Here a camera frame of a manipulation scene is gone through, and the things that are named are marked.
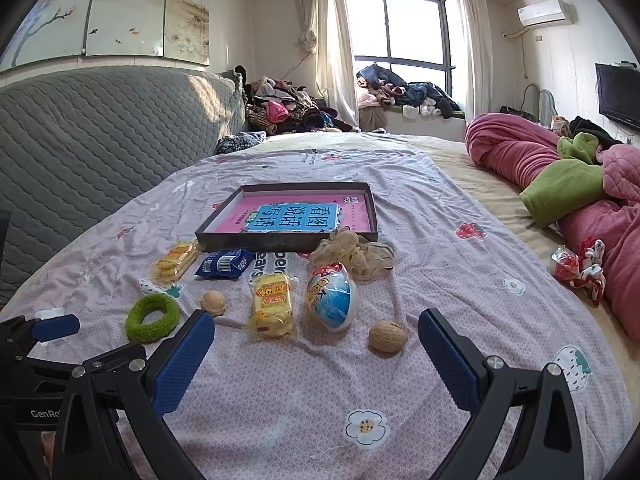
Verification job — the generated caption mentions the beige mesh scrunchie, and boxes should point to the beige mesh scrunchie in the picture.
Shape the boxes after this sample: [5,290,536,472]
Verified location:
[309,226,395,283]

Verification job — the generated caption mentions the pink quilt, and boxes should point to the pink quilt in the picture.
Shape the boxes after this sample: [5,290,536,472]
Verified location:
[465,113,639,342]

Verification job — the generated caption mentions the white air conditioner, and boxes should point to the white air conditioner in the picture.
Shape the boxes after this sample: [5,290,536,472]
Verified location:
[518,0,573,28]

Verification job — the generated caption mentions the blue snack packet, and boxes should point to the blue snack packet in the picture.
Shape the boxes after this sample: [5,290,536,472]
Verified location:
[195,248,255,280]

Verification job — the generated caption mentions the grey quilted headboard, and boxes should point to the grey quilted headboard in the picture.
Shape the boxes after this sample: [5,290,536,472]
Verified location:
[1,66,245,304]

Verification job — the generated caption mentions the green fleece garment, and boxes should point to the green fleece garment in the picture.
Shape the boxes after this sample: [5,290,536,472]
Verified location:
[518,132,606,226]

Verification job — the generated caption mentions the red white candy bag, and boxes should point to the red white candy bag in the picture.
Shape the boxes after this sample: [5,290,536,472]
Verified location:
[549,236,606,306]

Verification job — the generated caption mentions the blue red surprise egg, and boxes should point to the blue red surprise egg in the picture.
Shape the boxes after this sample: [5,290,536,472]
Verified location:
[306,262,359,332]

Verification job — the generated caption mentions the floral wall painting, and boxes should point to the floral wall painting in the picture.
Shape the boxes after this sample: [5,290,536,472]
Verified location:
[1,0,209,72]

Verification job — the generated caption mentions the green fuzzy hair ring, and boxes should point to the green fuzzy hair ring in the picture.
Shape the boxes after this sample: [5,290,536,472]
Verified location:
[124,292,182,345]

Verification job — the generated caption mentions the pink printed bed sheet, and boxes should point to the pink printed bed sheet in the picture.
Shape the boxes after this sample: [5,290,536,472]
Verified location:
[2,151,634,479]

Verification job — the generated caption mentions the clothes pile by headboard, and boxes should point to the clothes pile by headboard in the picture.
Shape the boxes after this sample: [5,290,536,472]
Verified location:
[219,65,358,138]

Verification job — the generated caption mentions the dark patterned cloth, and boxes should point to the dark patterned cloth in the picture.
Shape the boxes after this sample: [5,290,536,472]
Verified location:
[215,131,267,155]

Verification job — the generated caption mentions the left cream curtain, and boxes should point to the left cream curtain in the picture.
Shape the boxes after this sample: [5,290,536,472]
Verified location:
[295,0,359,126]

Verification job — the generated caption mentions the cream curtain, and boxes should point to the cream curtain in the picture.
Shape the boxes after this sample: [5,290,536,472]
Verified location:
[458,0,494,119]
[295,0,359,126]

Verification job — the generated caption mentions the right cream curtain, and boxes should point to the right cream curtain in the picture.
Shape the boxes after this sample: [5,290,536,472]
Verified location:
[458,0,494,119]

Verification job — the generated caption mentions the dark shallow box tray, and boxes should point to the dark shallow box tray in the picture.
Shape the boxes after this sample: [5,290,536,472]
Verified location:
[195,182,378,252]

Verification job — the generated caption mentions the black television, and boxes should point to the black television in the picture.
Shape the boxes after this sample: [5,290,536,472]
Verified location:
[596,63,640,130]

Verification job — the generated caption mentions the pink blue book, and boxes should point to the pink blue book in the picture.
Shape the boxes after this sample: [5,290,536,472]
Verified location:
[205,191,373,234]

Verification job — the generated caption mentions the clothes pile on windowsill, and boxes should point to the clothes pile on windowsill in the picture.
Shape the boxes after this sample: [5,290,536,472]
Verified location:
[356,63,465,119]

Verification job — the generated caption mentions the walnut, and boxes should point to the walnut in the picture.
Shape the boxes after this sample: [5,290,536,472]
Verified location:
[200,289,227,318]
[368,321,408,354]

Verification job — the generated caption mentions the yellow rice cracker pack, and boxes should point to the yellow rice cracker pack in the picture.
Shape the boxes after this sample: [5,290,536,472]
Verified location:
[247,272,295,340]

